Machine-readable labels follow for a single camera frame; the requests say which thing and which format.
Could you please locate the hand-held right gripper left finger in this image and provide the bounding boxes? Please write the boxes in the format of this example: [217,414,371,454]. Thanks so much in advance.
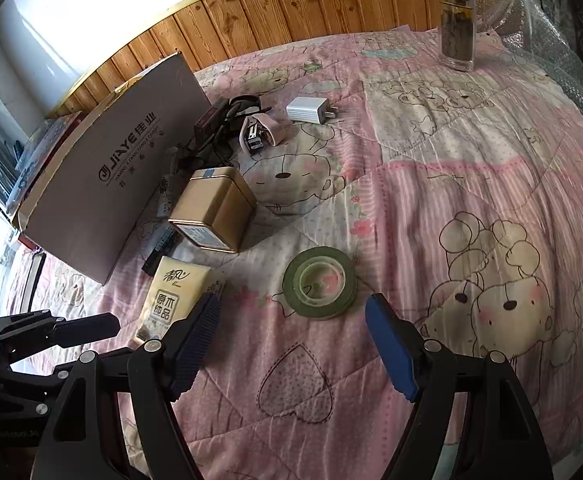
[32,292,222,480]

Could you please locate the black binder clip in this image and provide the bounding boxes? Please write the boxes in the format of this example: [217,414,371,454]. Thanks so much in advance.
[216,94,270,126]

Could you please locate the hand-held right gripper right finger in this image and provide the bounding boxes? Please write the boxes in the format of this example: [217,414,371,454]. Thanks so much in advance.
[365,294,555,480]

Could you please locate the clear bubble wrap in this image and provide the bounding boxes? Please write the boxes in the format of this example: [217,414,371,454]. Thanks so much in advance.
[476,0,583,161]

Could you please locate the gold tin box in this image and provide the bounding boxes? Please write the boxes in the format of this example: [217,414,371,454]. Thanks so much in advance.
[168,166,257,253]

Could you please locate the glass jar with metal lid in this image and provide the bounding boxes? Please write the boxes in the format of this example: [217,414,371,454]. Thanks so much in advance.
[432,0,477,73]

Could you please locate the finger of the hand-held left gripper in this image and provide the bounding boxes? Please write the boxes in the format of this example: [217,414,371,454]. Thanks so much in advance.
[0,311,121,361]
[0,362,80,413]

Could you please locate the pink stapler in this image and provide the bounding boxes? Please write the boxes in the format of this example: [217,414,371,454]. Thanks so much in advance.
[239,112,287,153]

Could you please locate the cream tissue packet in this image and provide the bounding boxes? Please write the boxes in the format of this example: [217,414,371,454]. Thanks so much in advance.
[136,255,227,348]

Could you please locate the green tape roll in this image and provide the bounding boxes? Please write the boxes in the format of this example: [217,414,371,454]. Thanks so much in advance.
[282,247,358,318]

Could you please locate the wooden headboard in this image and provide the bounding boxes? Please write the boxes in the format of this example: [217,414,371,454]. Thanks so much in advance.
[46,0,507,121]

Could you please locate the grey printed cardboard box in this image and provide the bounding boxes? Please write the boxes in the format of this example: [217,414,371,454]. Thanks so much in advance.
[12,54,212,286]

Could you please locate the small staples box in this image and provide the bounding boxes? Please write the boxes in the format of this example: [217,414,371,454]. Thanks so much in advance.
[194,101,227,138]

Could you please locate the pink printed blanket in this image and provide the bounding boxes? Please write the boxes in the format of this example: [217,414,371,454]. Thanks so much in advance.
[2,25,583,480]

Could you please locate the black flat remote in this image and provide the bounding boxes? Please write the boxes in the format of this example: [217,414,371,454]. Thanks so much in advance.
[149,225,181,261]

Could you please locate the white charger plug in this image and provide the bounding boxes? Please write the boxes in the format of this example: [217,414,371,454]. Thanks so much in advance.
[286,96,339,125]

